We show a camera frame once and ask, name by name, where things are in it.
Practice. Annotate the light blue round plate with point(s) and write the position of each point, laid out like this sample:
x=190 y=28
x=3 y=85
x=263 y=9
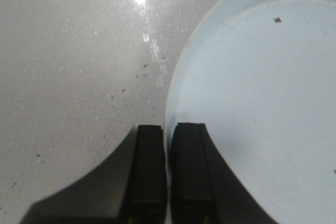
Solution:
x=260 y=74

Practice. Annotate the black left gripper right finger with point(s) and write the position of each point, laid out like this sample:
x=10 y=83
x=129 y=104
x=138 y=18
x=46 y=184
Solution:
x=203 y=188

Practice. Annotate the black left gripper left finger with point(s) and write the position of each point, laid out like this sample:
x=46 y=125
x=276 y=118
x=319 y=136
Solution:
x=129 y=186

